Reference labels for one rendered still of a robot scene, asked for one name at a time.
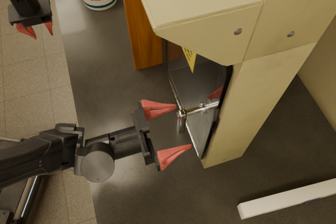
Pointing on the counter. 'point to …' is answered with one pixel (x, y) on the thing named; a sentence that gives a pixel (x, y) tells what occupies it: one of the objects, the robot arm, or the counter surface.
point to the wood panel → (139, 27)
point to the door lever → (181, 114)
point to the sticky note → (190, 57)
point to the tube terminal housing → (271, 54)
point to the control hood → (201, 11)
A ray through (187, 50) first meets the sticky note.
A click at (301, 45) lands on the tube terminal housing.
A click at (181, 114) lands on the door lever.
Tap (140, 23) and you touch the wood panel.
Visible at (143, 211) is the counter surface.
